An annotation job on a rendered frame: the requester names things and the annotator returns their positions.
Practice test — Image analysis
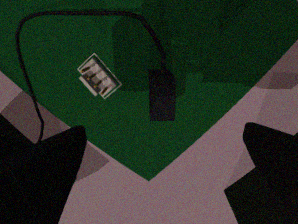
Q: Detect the green circuit board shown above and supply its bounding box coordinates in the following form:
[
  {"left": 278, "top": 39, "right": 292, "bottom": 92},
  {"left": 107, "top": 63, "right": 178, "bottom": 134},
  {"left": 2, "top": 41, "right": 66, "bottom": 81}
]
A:
[{"left": 0, "top": 0, "right": 298, "bottom": 181}]

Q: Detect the black cable with plug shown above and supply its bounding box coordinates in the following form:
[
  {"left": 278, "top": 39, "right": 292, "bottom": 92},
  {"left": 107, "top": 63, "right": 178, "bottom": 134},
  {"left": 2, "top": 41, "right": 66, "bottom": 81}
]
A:
[{"left": 15, "top": 11, "right": 177, "bottom": 143}]

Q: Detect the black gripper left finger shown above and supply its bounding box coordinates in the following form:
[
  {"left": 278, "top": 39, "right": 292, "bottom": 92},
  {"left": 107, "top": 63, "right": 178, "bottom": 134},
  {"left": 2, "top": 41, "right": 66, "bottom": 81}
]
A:
[{"left": 0, "top": 125, "right": 88, "bottom": 224}]

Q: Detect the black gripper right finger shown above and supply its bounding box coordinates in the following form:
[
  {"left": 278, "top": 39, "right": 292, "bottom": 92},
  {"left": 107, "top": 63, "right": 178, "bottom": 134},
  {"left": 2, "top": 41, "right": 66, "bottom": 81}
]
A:
[{"left": 242, "top": 121, "right": 298, "bottom": 224}]

